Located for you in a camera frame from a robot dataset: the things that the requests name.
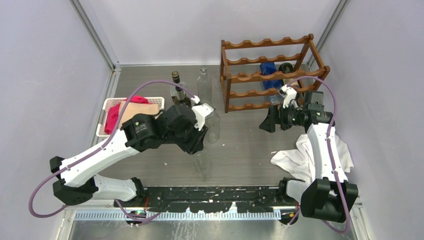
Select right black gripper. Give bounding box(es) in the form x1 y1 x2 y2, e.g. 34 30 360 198
260 100 306 133

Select blue square glass bottle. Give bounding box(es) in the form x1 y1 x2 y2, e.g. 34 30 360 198
259 62 284 105

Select dark green wine bottle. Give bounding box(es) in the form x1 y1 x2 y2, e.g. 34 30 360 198
278 62 300 89

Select clear glass bottle front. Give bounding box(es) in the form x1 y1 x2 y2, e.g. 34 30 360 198
192 149 212 180

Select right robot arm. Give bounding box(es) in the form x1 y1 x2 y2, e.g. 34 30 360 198
259 86 359 223

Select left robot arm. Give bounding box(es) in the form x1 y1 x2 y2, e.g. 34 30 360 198
50 103 214 207

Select green wine bottle middle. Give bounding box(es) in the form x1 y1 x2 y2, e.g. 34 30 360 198
170 85 192 108

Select clear whisky bottle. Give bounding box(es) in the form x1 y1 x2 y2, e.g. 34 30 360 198
169 70 187 99

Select wooden wine rack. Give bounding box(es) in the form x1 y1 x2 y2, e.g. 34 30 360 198
219 33 331 113

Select tall clear glass bottle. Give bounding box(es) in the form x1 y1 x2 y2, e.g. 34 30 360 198
196 66 212 105

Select white cloth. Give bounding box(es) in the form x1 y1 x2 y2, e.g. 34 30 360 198
270 134 354 184

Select beige folded cloth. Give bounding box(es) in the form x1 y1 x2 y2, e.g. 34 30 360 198
119 102 161 127

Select red cloth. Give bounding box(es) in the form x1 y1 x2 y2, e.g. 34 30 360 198
103 95 149 135

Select white plastic basket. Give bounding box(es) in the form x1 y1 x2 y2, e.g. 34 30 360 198
95 96 165 138

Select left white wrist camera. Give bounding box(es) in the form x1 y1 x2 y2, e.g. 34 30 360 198
190 95 214 132

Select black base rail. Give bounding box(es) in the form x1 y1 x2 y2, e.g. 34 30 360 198
119 186 299 214

